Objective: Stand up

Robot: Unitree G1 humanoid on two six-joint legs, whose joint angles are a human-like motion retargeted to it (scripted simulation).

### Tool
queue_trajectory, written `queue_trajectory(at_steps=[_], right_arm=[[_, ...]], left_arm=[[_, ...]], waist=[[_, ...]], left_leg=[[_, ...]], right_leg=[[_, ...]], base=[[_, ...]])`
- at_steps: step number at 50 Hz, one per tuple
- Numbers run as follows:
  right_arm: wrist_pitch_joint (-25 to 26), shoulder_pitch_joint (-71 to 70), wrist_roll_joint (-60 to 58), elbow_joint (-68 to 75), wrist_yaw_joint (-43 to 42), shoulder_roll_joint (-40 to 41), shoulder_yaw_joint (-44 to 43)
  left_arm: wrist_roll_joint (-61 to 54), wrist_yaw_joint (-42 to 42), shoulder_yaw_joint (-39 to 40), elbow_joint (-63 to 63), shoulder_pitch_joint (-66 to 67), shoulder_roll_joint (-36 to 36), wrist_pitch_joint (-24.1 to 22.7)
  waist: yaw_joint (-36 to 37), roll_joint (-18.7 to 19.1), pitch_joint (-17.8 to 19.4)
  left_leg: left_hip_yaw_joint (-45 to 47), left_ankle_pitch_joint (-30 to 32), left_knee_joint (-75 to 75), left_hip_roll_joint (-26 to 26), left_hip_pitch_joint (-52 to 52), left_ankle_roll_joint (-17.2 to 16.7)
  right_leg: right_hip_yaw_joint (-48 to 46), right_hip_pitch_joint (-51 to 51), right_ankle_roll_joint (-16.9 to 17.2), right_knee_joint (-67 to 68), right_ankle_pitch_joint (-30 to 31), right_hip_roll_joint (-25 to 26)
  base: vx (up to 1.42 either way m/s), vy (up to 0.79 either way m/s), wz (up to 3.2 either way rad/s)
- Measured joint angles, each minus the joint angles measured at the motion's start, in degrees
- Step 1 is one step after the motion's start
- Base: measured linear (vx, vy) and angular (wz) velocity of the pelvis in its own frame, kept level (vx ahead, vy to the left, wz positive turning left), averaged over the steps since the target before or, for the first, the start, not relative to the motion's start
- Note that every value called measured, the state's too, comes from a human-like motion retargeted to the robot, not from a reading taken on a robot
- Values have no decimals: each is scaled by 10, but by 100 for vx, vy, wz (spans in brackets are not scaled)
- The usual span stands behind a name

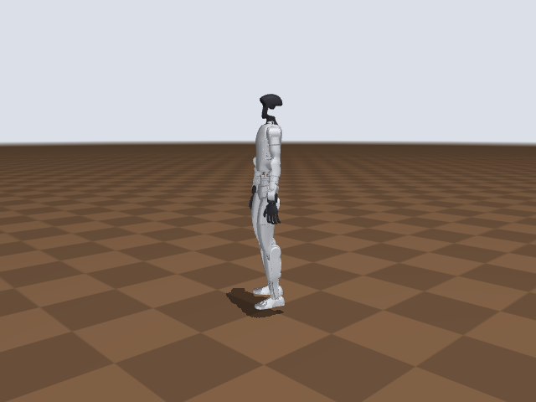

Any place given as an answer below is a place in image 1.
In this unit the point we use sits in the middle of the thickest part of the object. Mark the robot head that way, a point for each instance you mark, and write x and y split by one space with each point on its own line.
270 101

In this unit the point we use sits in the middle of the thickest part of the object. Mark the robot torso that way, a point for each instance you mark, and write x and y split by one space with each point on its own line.
262 156

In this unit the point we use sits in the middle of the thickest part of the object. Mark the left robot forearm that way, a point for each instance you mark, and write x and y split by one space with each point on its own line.
274 175

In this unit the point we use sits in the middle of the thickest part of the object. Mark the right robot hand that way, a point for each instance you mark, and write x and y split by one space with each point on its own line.
253 191

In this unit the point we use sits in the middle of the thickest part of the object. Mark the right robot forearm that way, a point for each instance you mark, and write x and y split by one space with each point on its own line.
256 180

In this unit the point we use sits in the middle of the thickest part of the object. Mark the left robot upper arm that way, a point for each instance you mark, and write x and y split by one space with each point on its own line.
273 135

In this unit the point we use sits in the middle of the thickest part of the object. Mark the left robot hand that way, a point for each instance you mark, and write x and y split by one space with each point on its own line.
270 210

